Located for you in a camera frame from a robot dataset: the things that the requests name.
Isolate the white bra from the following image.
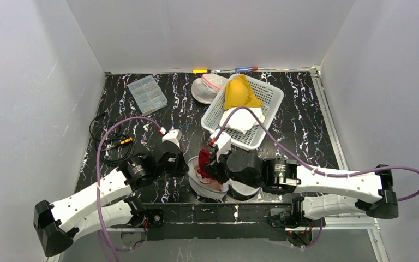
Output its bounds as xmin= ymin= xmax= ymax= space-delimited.
xmin=219 ymin=108 xmax=265 ymax=134

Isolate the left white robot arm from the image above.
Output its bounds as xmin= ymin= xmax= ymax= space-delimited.
xmin=33 ymin=140 xmax=189 ymax=257

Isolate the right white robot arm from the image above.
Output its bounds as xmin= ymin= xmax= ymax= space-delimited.
xmin=199 ymin=150 xmax=399 ymax=220

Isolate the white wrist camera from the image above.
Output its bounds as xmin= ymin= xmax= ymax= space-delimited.
xmin=209 ymin=129 xmax=231 ymax=162
xmin=162 ymin=129 xmax=182 ymax=148

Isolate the black base frame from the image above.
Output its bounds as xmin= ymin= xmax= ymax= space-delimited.
xmin=121 ymin=202 xmax=313 ymax=247

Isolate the beige pink bra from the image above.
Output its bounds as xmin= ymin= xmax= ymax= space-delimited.
xmin=196 ymin=169 xmax=225 ymax=192

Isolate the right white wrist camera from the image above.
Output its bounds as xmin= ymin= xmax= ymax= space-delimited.
xmin=209 ymin=129 xmax=231 ymax=162

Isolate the red bra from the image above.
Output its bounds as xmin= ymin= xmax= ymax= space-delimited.
xmin=197 ymin=146 xmax=213 ymax=180

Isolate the black coiled cable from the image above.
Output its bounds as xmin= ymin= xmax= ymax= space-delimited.
xmin=88 ymin=112 xmax=136 ymax=168

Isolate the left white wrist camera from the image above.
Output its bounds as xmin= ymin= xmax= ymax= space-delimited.
xmin=162 ymin=129 xmax=182 ymax=148

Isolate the aluminium side rail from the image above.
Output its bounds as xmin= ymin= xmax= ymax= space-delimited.
xmin=310 ymin=65 xmax=389 ymax=261

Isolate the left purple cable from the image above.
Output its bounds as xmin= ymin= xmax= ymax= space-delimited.
xmin=95 ymin=116 xmax=167 ymax=262

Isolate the white mesh bag pink zipper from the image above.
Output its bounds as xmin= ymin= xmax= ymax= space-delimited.
xmin=191 ymin=73 xmax=228 ymax=104

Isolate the white mesh bag blue zipper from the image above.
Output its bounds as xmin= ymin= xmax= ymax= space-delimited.
xmin=187 ymin=156 xmax=260 ymax=201

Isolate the clear plastic organizer box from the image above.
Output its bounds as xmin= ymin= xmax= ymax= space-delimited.
xmin=127 ymin=75 xmax=167 ymax=116

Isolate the white plastic basket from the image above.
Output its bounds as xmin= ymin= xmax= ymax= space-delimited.
xmin=201 ymin=76 xmax=284 ymax=150

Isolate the yellow bra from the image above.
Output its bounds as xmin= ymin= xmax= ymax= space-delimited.
xmin=223 ymin=74 xmax=263 ymax=110

